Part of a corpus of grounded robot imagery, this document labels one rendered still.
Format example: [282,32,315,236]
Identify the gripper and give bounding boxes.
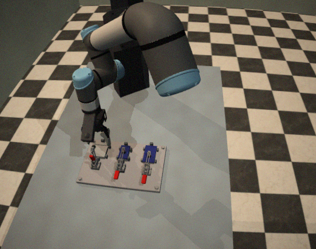
[82,104,111,146]

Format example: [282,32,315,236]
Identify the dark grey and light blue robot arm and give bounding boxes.
[72,2,201,111]

